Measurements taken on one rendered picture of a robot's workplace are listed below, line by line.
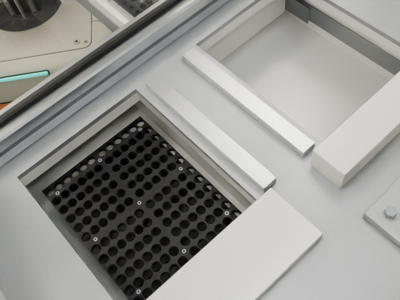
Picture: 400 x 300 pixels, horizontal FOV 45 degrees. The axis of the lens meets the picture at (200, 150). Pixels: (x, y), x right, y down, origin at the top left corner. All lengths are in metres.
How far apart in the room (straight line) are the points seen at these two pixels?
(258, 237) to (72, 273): 0.22
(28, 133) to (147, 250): 0.22
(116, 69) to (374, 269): 0.43
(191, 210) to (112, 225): 0.11
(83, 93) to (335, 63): 0.43
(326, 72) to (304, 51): 0.06
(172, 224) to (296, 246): 0.17
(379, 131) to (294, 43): 0.33
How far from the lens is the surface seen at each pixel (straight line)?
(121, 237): 0.64
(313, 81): 0.84
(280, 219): 0.57
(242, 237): 0.56
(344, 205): 0.60
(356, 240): 0.58
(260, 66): 0.86
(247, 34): 0.88
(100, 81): 0.70
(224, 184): 0.71
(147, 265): 0.62
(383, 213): 0.59
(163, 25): 0.71
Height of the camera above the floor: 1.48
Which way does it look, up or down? 59 degrees down
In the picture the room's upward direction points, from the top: 12 degrees counter-clockwise
